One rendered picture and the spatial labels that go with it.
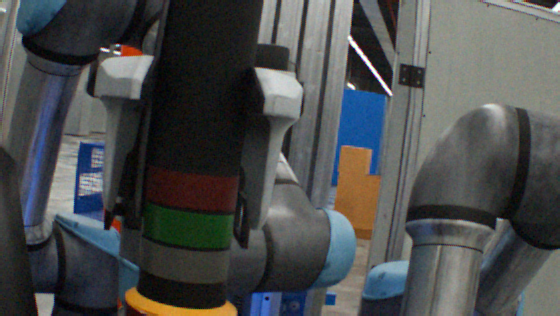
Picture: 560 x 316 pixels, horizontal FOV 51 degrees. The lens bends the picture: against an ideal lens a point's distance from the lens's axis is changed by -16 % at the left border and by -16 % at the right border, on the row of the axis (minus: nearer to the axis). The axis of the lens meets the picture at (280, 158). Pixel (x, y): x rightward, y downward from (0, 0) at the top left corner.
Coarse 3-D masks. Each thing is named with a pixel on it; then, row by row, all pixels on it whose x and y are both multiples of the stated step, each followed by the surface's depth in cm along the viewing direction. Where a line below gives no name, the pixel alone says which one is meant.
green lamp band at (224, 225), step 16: (144, 208) 23; (160, 208) 23; (144, 224) 23; (160, 224) 22; (176, 224) 22; (192, 224) 22; (208, 224) 23; (224, 224) 23; (160, 240) 22; (176, 240) 22; (192, 240) 22; (208, 240) 23; (224, 240) 23
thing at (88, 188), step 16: (80, 144) 695; (96, 144) 690; (80, 160) 695; (96, 160) 691; (80, 176) 696; (96, 176) 691; (80, 192) 697; (96, 192) 691; (80, 208) 697; (96, 208) 692
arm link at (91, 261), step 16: (64, 224) 94; (80, 224) 94; (96, 224) 98; (64, 240) 92; (80, 240) 93; (96, 240) 94; (112, 240) 97; (64, 256) 91; (80, 256) 93; (96, 256) 94; (112, 256) 97; (64, 272) 91; (80, 272) 93; (96, 272) 95; (112, 272) 97; (64, 288) 92; (80, 288) 94; (96, 288) 95; (112, 288) 97; (80, 304) 94; (96, 304) 95; (112, 304) 98
